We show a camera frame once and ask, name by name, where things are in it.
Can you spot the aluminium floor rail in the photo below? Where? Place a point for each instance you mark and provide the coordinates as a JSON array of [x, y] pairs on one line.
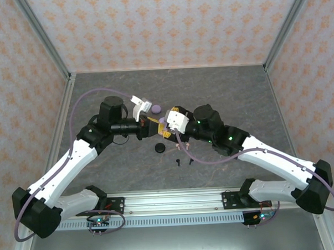
[[280, 109], [61, 113]]

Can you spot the small circuit board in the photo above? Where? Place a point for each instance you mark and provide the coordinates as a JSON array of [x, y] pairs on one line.
[[98, 223], [262, 216]]

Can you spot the aluminium frame post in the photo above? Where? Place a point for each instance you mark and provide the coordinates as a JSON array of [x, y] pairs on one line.
[[287, 28], [45, 39]]

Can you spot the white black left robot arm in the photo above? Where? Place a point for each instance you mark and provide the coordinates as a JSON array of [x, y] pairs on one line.
[[66, 168]]

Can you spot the black earbud charging case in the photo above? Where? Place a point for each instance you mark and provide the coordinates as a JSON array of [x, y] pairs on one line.
[[159, 148]]

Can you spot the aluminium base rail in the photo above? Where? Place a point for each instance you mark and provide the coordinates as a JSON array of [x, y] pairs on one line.
[[173, 200]]

